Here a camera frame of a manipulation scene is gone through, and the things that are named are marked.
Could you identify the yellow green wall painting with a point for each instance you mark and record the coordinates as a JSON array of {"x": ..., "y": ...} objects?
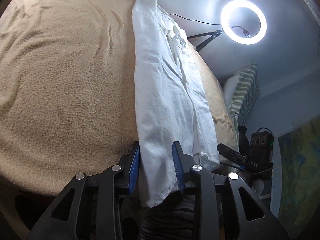
[{"x": 300, "y": 167}]

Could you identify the dark striped cloth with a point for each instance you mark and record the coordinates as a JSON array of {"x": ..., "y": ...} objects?
[{"x": 167, "y": 220}]

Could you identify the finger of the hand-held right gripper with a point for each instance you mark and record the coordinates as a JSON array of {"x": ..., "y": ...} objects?
[{"x": 230, "y": 152}]

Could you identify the green striped white pillow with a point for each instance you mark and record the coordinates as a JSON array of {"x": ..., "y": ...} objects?
[{"x": 242, "y": 87}]

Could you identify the black gooseneck phone holder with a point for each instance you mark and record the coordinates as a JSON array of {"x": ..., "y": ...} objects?
[{"x": 240, "y": 27}]

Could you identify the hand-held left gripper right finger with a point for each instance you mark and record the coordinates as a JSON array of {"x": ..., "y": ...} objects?
[{"x": 178, "y": 170}]

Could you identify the white long-sleeved shirt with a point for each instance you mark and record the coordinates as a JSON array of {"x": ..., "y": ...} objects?
[{"x": 160, "y": 92}]

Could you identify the tan fleece blanket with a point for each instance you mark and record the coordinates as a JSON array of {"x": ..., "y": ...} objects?
[{"x": 62, "y": 92}]

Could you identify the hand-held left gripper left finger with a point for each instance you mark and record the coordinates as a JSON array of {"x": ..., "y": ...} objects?
[{"x": 133, "y": 170}]

